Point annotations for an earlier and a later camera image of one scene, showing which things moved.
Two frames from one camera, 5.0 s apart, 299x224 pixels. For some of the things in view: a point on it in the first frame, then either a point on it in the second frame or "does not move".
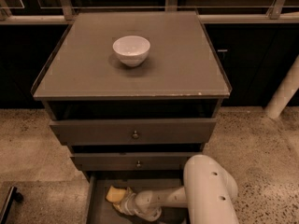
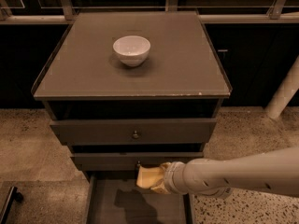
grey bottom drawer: [99, 210] does not move
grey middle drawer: [133, 161] does not move
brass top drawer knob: [135, 135] does not move
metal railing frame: [64, 11] does not move
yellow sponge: [115, 194] -> [149, 176]
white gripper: [128, 203] -> [172, 176]
